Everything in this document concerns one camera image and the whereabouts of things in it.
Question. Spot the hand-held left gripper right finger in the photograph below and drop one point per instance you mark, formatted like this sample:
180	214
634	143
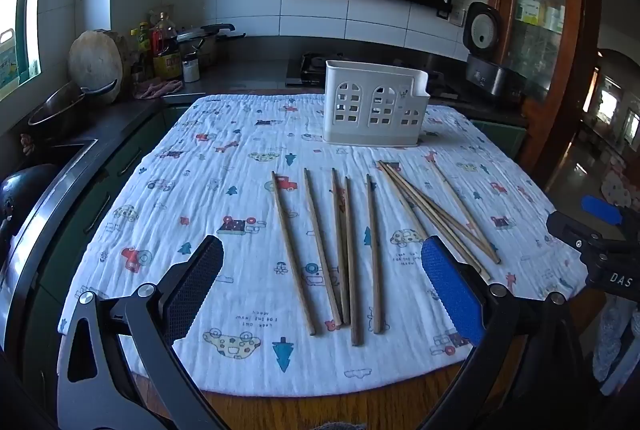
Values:
450	290

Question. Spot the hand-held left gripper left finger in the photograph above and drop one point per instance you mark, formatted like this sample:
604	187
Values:
195	290

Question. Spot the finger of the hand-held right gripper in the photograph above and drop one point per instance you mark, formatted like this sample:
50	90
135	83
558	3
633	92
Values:
600	209
570	232

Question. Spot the wooden chopstick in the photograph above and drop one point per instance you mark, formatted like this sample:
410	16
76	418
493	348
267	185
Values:
437	220
292	250
430	217
322	247
353	285
401	197
339	235
465	210
441	210
373	260

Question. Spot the white plastic utensil holder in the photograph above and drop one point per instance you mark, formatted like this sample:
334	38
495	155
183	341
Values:
375	80

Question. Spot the white cartoon printed cloth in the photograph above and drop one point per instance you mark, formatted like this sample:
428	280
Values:
225	190

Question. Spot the green base cabinet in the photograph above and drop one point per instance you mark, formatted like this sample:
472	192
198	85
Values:
125	160

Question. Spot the wooden glass door cabinet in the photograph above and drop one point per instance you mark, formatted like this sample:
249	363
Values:
575	60

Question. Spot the grey knit garment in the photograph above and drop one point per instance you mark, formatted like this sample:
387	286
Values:
340	426

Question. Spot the kitchen sink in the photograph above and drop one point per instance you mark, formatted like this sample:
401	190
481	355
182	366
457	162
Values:
60	155

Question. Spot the pink rag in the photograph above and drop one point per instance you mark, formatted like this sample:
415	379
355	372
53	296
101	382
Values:
157	89

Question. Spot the row of small boxes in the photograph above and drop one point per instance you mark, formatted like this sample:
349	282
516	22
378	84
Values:
540	10

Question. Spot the black rice cooker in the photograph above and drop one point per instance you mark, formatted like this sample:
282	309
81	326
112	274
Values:
482	30

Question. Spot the small white jar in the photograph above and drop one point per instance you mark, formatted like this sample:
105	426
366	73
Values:
191	71

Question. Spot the dark kitchen counter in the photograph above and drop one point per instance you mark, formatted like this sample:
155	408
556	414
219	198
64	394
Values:
240	70

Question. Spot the large cooking oil bottle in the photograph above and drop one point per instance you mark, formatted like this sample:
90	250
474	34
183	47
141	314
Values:
167	55

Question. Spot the metal pot with lid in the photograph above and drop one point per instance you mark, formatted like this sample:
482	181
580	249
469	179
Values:
200	43

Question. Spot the round wooden cutting board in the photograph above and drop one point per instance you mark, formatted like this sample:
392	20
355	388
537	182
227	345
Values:
95	60

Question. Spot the green capped sauce bottle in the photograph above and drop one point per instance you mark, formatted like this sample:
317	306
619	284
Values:
142	38

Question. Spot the wall outlet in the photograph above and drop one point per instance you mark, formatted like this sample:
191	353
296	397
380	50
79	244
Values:
458	17

